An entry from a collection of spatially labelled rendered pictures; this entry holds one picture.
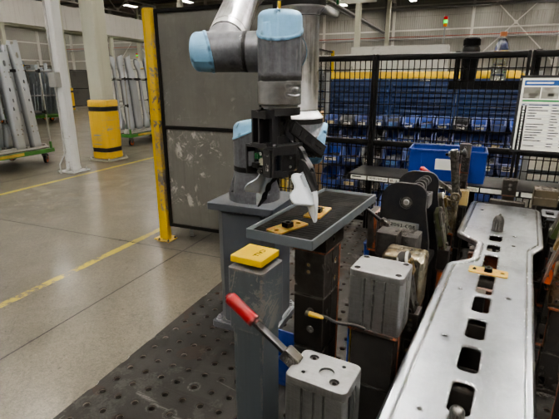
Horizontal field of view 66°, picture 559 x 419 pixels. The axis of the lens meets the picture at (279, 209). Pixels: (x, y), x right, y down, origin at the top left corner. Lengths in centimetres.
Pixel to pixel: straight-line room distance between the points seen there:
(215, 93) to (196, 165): 64
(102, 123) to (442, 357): 808
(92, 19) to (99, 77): 95
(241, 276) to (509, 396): 43
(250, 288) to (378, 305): 24
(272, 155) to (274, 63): 15
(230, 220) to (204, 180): 255
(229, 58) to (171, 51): 299
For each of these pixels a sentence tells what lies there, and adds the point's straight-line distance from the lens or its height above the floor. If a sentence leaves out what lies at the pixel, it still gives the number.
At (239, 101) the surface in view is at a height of 128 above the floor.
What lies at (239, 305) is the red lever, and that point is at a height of 112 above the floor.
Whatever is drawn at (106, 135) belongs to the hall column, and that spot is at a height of 47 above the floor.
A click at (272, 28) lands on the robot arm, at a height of 151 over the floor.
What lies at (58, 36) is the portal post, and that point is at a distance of 775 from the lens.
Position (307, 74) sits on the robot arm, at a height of 145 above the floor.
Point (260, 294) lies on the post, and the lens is 70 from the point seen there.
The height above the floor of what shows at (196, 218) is 25.
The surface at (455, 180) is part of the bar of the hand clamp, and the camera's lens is 154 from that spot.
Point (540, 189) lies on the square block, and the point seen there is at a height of 106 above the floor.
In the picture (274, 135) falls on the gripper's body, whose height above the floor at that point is 134.
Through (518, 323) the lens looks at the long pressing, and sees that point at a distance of 94.
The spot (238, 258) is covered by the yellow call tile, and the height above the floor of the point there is 116.
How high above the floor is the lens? 143
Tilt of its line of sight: 17 degrees down
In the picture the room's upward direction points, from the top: straight up
